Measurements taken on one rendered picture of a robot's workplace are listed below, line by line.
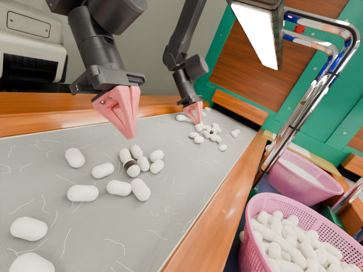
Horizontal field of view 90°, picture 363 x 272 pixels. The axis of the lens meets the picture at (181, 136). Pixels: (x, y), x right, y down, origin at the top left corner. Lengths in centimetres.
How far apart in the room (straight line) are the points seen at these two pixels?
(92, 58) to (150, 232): 25
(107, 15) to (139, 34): 227
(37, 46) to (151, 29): 175
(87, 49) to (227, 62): 89
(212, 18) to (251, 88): 119
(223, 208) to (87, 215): 20
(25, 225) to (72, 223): 5
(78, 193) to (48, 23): 74
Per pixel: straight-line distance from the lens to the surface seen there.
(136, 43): 258
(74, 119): 44
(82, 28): 34
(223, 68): 112
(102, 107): 31
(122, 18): 30
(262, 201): 43
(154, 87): 233
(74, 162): 31
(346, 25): 51
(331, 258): 47
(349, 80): 109
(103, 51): 31
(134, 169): 31
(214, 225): 28
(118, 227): 26
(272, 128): 106
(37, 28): 90
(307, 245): 44
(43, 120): 41
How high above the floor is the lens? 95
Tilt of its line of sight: 23 degrees down
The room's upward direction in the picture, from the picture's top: 23 degrees clockwise
